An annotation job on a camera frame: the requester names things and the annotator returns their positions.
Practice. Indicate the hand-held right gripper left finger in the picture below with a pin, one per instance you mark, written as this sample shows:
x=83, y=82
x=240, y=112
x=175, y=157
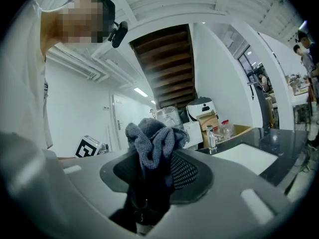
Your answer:
x=62, y=195

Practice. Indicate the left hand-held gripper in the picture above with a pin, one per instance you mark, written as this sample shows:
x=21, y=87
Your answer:
x=86, y=149

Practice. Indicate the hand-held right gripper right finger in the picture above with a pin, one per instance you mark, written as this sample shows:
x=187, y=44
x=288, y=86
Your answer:
x=224, y=195

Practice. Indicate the dark blue cloth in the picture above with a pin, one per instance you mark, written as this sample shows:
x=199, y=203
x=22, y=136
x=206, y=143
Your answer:
x=154, y=138

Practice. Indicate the white sink basin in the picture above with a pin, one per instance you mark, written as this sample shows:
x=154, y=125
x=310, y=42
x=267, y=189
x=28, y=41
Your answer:
x=246, y=158

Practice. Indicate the white door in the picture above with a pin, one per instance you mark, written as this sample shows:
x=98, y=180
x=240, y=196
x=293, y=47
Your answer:
x=119, y=108

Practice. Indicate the chrome faucet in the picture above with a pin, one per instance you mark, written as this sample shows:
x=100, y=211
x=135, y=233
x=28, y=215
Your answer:
x=211, y=138

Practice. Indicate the clear plastic jar red lid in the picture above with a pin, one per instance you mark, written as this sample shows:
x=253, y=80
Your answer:
x=217, y=131
x=227, y=131

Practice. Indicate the large cardboard box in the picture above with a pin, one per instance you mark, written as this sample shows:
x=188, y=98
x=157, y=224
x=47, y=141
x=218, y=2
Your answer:
x=240, y=131

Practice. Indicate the small cardboard box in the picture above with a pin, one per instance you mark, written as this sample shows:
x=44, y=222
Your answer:
x=208, y=123

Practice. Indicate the black marble vanity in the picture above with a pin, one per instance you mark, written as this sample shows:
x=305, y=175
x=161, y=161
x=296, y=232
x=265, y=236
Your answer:
x=281, y=143

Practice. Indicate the ceiling light panel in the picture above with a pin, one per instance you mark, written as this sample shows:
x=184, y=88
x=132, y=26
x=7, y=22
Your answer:
x=139, y=91

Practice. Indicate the clear plastic bag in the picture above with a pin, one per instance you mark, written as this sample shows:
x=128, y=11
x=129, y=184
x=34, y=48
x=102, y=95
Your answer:
x=169, y=116

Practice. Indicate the white round appliance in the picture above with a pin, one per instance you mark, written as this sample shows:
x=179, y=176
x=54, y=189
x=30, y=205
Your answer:
x=202, y=108

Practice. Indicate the person's light shirt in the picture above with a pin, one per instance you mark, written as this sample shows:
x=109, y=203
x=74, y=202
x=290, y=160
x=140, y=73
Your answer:
x=22, y=71

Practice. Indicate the brown wooden staircase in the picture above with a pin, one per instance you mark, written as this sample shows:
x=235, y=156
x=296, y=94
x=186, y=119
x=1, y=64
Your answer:
x=167, y=66

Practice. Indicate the white desk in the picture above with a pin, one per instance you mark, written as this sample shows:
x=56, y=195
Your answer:
x=300, y=99

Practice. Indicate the person's head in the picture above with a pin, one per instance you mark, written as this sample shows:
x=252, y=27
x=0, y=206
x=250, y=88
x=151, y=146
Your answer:
x=74, y=21

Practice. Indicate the black head-mounted camera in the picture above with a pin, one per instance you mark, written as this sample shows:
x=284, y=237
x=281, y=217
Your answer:
x=119, y=34

